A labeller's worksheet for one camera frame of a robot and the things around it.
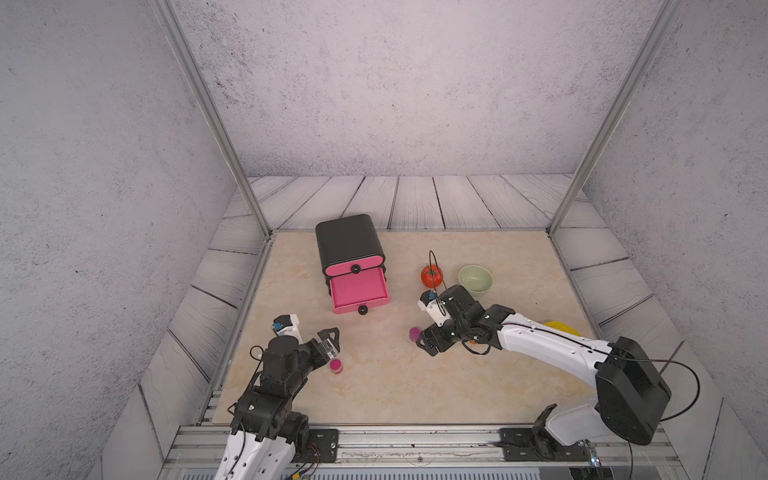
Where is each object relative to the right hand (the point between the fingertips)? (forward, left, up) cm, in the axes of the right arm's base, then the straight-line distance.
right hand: (429, 335), depth 83 cm
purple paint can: (+4, +4, -7) cm, 9 cm away
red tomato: (+22, -3, -2) cm, 22 cm away
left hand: (-3, +25, +6) cm, 26 cm away
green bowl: (+23, -17, -6) cm, 29 cm away
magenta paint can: (-6, +26, -7) cm, 27 cm away
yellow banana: (+6, -40, -7) cm, 41 cm away
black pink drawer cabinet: (+19, +22, +8) cm, 30 cm away
